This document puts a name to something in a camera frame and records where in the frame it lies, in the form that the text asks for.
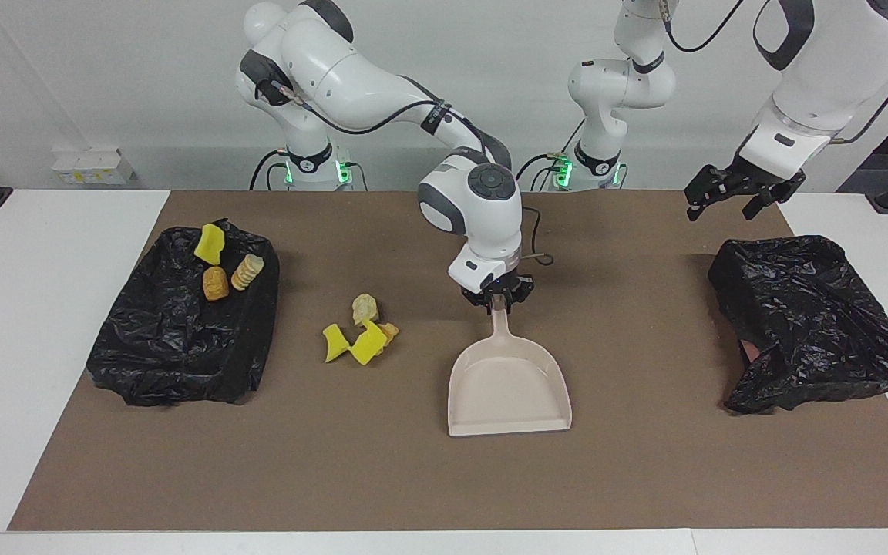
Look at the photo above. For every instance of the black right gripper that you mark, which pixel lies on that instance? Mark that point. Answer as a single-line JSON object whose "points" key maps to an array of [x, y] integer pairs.
{"points": [[490, 285]]}

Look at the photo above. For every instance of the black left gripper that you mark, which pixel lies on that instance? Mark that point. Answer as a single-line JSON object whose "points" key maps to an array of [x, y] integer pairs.
{"points": [[760, 173]]}

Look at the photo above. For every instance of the beige plastic dustpan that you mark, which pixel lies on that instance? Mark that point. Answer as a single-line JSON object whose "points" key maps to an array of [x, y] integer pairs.
{"points": [[509, 385]]}

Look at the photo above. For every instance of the brown bread crust piece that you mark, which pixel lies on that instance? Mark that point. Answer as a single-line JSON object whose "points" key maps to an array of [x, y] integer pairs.
{"points": [[390, 332]]}

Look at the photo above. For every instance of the pale green foam chunk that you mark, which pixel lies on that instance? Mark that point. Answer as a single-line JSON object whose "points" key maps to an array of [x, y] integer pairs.
{"points": [[247, 272], [364, 308]]}

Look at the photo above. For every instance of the yellow sponge piece with print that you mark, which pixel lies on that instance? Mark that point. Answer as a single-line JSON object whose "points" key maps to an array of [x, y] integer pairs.
{"points": [[367, 348]]}

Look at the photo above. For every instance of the small curved yellow sponge piece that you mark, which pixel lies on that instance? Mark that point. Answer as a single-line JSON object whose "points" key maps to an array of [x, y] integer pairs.
{"points": [[333, 344]]}

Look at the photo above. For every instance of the brown bread roll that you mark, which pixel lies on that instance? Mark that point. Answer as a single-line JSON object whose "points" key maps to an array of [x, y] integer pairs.
{"points": [[216, 284]]}

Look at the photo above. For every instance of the yellow sponge chunk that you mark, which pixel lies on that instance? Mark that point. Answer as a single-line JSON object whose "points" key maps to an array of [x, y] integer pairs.
{"points": [[209, 245]]}

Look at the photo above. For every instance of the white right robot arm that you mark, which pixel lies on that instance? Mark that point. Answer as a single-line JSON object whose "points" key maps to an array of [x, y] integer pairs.
{"points": [[351, 69]]}

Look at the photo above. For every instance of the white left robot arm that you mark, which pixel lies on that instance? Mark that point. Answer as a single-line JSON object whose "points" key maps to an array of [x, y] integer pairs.
{"points": [[822, 69]]}

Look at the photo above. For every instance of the black bagged bin pink spot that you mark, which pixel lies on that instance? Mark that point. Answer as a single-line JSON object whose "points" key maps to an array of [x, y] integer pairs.
{"points": [[806, 324]]}

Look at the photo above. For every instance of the black bag-lined trash bin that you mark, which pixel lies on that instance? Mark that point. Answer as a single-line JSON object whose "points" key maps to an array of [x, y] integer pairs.
{"points": [[174, 347]]}

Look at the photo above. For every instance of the brown table mat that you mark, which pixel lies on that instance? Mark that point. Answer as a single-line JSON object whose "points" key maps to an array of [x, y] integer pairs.
{"points": [[629, 462]]}

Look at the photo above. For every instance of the white wall socket box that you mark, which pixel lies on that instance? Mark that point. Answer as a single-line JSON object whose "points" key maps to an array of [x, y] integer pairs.
{"points": [[93, 166]]}

